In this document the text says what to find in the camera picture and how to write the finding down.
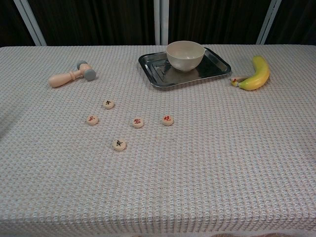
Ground yellow banana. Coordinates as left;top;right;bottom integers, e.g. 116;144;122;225
238;55;271;91

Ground black curtain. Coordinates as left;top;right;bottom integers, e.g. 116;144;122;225
0;0;316;47

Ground stainless steel tray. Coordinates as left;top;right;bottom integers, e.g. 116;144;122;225
138;46;232;91

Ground cream bowl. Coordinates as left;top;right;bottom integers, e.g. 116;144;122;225
165;40;206;73

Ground beige woven tablecloth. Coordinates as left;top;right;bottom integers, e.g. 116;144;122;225
0;44;316;237

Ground white frame post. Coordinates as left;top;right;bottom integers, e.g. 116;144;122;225
153;0;169;46
13;0;47;46
256;0;282;45

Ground wooden toy hammer grey head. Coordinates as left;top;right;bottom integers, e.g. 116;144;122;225
48;60;97;88

